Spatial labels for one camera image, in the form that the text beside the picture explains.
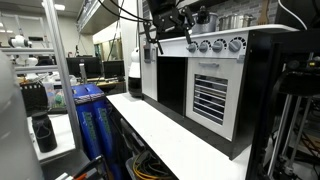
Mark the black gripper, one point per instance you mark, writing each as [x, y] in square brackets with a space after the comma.
[163, 16]

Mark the white slatted oven door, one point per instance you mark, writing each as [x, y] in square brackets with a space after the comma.
[213, 66]

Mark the grey stove knob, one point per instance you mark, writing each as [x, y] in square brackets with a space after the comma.
[204, 47]
[235, 45]
[192, 47]
[217, 46]

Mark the grey water dispenser panel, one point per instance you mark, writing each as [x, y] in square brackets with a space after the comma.
[147, 55]

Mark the white black round device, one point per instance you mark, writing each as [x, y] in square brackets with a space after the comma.
[135, 70]

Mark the white fridge door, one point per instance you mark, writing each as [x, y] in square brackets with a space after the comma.
[150, 80]

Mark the steel cooking pot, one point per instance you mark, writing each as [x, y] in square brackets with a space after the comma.
[233, 21]

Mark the black computer monitor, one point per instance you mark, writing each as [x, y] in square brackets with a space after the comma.
[114, 68]
[91, 66]

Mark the wooden spatula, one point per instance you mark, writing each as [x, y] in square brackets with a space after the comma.
[264, 11]

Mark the white black toy kitchen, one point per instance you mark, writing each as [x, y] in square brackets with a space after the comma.
[260, 100]

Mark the ceiling light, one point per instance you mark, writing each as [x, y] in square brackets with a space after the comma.
[58, 6]

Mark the blue cardboard box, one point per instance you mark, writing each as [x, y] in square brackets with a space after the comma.
[106, 133]
[87, 133]

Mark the clear container with green item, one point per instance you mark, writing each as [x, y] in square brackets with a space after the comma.
[56, 98]

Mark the black tripod stand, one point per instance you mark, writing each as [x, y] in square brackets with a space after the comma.
[293, 86]

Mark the grey plastic bin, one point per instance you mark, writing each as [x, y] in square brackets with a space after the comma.
[130, 166]

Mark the black screen box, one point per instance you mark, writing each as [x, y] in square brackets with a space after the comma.
[310, 13]

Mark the white background robot part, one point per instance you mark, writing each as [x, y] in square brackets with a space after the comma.
[19, 41]
[30, 61]

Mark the black mesh crate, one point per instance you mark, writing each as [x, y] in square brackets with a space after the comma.
[31, 100]

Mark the red black hand tool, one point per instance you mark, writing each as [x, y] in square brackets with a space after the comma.
[88, 168]

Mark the black water bottle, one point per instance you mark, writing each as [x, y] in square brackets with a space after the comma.
[44, 133]

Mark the blurred grey object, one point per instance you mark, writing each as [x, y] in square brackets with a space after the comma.
[13, 140]

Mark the aluminium frame post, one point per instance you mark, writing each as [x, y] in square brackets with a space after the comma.
[63, 76]

